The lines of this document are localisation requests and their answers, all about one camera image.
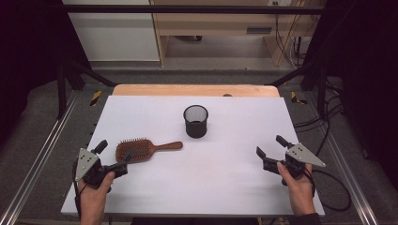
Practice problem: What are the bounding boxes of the light wooden desk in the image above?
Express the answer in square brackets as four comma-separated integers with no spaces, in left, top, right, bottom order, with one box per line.
[149,0,325,68]

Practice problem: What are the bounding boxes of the right hand-held gripper cable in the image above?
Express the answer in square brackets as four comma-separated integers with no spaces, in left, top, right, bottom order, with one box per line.
[308,168,353,213]

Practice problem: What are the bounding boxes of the black curtain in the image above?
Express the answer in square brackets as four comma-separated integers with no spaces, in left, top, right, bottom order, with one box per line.
[303,0,398,182]
[0,0,92,148]

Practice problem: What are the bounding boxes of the hand-held gripper cable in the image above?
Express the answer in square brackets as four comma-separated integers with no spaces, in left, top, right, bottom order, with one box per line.
[72,158,84,219]
[308,168,353,213]

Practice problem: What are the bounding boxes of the person's right hand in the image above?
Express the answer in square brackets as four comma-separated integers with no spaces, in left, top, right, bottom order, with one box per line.
[276,161,316,217]

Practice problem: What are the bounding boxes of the left hand-held gripper cable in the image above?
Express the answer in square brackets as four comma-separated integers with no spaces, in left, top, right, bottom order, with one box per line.
[72,158,84,219]

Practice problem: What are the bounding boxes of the black mesh pen cup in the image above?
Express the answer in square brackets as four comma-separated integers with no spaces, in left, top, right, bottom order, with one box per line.
[182,104,209,140]

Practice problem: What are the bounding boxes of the aluminium floor rail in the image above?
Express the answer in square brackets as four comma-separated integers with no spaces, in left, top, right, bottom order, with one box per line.
[0,90,80,225]
[304,92,381,225]

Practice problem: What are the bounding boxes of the black frame stand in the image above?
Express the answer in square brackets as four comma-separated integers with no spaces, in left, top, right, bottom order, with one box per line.
[265,59,329,118]
[55,57,118,120]

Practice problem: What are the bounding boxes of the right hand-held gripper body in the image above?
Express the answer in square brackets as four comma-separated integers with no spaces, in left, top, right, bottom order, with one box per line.
[283,142,327,180]

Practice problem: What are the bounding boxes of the person's left hand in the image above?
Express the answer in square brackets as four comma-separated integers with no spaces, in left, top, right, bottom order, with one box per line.
[77,171,116,209]

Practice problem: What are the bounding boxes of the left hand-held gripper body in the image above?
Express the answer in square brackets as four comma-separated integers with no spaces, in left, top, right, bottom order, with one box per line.
[74,147,111,190]

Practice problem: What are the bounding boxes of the hanging cables under desk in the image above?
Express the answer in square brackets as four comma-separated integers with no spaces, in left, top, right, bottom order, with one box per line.
[273,0,322,70]

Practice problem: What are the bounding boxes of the black frame crossbar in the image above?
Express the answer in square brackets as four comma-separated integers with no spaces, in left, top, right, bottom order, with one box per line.
[60,4,328,15]

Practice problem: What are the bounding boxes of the yellow black floor tape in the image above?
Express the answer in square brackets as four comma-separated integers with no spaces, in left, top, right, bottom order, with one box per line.
[89,90,103,107]
[290,91,309,106]

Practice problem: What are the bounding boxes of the black floor cables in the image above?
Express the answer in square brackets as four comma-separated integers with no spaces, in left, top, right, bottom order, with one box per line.
[293,79,345,158]

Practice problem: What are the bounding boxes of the white cabinet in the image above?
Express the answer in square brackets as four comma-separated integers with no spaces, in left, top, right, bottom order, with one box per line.
[61,0,161,63]

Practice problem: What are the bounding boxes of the wooden paddle hairbrush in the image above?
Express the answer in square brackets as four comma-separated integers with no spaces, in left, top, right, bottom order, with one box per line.
[115,137,184,164]

